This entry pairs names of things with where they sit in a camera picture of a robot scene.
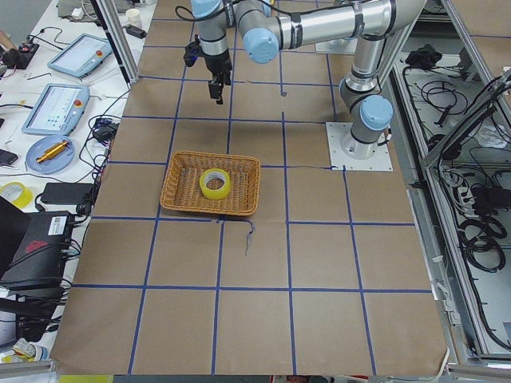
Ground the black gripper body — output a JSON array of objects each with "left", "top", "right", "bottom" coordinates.
[{"left": 204, "top": 51, "right": 232, "bottom": 85}]

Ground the yellow packing tape roll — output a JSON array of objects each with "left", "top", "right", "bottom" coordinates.
[{"left": 199, "top": 168, "right": 231, "bottom": 200}]

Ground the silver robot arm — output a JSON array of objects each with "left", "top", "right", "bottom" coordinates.
[{"left": 184, "top": 0, "right": 425, "bottom": 160}]

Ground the spare yellow tape roll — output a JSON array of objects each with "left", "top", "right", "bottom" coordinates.
[{"left": 1, "top": 182, "right": 33, "bottom": 209}]

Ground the brown wicker basket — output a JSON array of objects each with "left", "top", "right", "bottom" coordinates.
[{"left": 160, "top": 151, "right": 261, "bottom": 216}]

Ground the white paper cup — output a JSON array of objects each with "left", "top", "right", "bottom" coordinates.
[{"left": 125, "top": 8, "right": 142, "bottom": 29}]

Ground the upper teach pendant tablet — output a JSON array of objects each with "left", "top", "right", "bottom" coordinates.
[{"left": 47, "top": 34, "right": 113, "bottom": 78}]

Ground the teach pendant tablet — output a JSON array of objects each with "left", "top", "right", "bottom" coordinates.
[
  {"left": 47, "top": 34, "right": 113, "bottom": 78},
  {"left": 22, "top": 83, "right": 90, "bottom": 136}
]

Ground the lower teach pendant tablet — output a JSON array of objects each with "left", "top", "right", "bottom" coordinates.
[{"left": 22, "top": 83, "right": 90, "bottom": 136}]

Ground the blue plate with brass part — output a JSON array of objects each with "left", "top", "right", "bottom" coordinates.
[{"left": 25, "top": 135, "right": 75, "bottom": 175}]

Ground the black power adapter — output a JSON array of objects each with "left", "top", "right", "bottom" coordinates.
[{"left": 34, "top": 183, "right": 93, "bottom": 211}]

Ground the black computer box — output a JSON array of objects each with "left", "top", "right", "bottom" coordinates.
[{"left": 1, "top": 198, "right": 75, "bottom": 291}]

